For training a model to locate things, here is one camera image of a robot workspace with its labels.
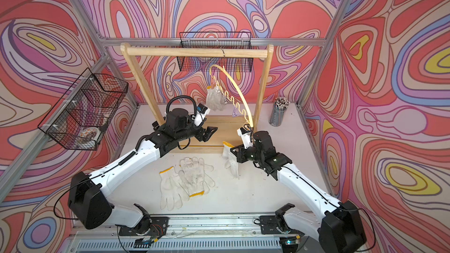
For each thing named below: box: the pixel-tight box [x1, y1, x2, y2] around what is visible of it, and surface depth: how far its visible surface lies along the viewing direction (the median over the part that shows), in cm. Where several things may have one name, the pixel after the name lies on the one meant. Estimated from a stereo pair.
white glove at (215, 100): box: [206, 85, 228, 112], surface depth 95 cm
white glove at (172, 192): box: [159, 166, 190, 211], surface depth 84 cm
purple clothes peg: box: [232, 105, 240, 118], surface depth 72 cm
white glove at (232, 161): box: [222, 141, 240, 180], surface depth 82 cm
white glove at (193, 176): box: [178, 156, 216, 198], surface depth 88 cm
